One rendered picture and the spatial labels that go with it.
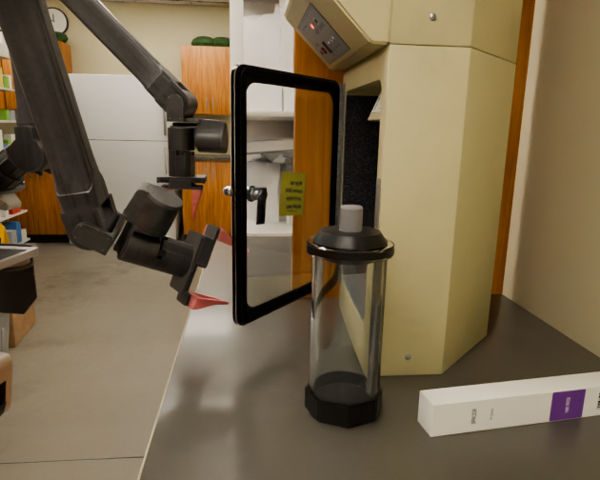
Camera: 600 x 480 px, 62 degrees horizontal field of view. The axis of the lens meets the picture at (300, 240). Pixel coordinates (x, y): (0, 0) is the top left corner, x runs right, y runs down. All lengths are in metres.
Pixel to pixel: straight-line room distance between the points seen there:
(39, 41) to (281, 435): 0.58
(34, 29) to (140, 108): 4.92
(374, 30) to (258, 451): 0.54
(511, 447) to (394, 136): 0.41
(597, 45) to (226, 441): 0.89
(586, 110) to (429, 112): 0.43
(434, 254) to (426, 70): 0.25
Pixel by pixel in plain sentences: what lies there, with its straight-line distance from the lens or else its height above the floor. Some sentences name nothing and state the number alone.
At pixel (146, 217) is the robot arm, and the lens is 0.78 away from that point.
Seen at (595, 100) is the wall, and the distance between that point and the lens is 1.06.
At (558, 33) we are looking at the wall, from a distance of 1.19.
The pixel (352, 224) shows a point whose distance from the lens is 0.61.
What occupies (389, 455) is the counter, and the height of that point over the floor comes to 0.94.
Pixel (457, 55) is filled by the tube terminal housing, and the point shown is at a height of 1.40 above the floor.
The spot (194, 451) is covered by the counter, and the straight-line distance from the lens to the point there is 0.63.
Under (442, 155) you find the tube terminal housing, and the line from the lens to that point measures 0.73.
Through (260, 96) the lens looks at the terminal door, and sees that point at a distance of 0.79.
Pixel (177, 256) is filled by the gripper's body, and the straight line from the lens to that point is 0.82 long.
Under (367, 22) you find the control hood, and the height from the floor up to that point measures 1.44.
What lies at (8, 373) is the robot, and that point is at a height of 0.76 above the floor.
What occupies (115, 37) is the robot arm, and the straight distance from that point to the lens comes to 1.17.
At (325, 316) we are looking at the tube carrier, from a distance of 0.61.
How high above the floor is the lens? 1.30
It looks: 12 degrees down
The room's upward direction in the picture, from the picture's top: 1 degrees clockwise
